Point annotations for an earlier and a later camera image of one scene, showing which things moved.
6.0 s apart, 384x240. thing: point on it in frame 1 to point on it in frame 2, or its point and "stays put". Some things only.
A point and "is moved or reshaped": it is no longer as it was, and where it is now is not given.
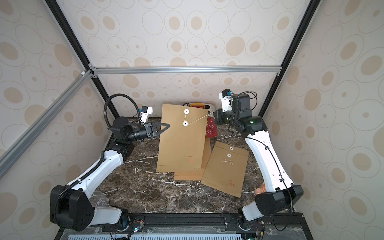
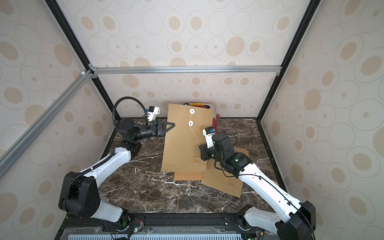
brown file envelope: x=226 y=168 stays put
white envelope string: x=186 y=111 is moved or reshaped
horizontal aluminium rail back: x=186 y=69 stays put
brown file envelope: x=181 y=145 stays put
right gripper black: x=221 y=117 to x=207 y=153
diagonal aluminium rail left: x=21 y=145 stays put
